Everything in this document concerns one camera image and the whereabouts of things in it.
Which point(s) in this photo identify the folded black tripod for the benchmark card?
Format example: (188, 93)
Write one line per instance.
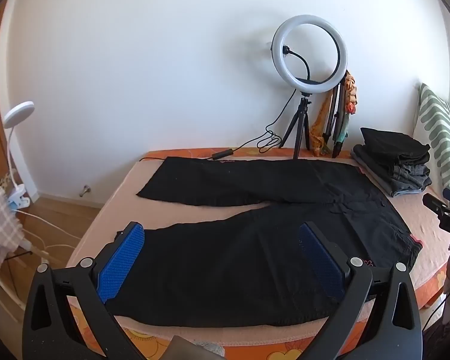
(329, 127)

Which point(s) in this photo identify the wooden drying rack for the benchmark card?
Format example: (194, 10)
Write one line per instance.
(37, 250)

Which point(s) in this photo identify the teal floral scarf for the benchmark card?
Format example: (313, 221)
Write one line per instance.
(352, 93)

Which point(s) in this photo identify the grey cloth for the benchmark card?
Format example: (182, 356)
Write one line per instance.
(183, 349)

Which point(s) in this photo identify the white clip lamp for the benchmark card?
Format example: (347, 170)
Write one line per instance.
(18, 114)

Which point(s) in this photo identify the folded blue jeans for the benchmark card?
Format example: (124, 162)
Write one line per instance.
(408, 193)

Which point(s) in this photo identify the black pants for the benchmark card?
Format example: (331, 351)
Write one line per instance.
(228, 262)
(393, 144)

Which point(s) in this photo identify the metal door stopper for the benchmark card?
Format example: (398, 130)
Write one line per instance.
(84, 191)

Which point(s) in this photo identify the green striped pillow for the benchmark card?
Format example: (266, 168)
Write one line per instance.
(438, 120)

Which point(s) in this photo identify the orange patterned scarf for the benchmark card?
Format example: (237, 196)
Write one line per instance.
(320, 135)

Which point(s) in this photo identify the folded black pants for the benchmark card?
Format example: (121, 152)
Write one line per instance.
(393, 144)

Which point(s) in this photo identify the plaid cloth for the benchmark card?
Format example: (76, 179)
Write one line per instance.
(0, 225)

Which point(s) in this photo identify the folded dark grey pants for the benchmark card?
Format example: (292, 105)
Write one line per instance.
(375, 172)

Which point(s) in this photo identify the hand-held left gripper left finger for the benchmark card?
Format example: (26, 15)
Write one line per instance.
(122, 262)

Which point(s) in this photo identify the pink blanket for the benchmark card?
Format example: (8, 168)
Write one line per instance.
(108, 210)

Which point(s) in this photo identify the folded houndstooth pants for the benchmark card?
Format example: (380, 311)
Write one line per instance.
(412, 176)

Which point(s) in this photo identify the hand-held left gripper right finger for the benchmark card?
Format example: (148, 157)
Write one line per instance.
(322, 266)

